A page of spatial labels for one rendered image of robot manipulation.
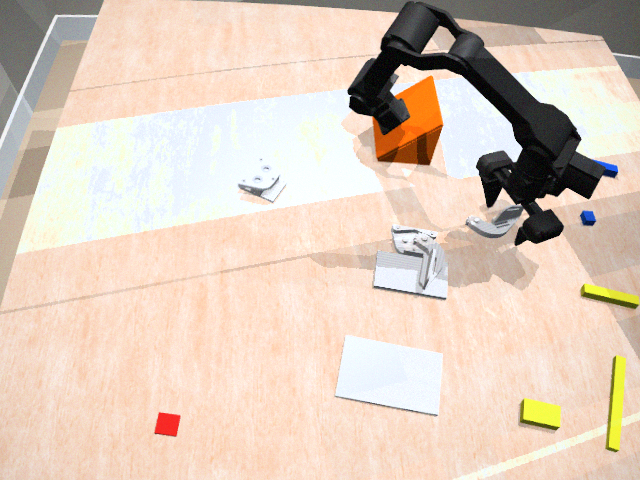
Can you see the white flat rectangular plate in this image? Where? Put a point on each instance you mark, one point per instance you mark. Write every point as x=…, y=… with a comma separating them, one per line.
x=390, y=375

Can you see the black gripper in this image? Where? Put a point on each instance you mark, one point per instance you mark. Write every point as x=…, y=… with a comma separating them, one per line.
x=522, y=189

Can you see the yellow rectangular block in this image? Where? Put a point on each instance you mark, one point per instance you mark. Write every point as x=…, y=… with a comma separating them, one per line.
x=537, y=413

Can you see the blue rectangular block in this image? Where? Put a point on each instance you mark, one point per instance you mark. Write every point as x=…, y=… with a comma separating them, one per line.
x=611, y=169

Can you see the yellow rectangular bar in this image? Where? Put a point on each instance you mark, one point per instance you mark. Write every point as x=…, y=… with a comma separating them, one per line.
x=610, y=296

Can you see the small blue cube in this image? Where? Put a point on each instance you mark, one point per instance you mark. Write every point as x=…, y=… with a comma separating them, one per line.
x=588, y=218

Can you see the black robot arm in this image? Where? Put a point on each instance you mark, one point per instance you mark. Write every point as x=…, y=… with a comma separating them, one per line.
x=546, y=134

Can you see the yellow long bar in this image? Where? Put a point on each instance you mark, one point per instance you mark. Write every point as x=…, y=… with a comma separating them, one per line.
x=616, y=404

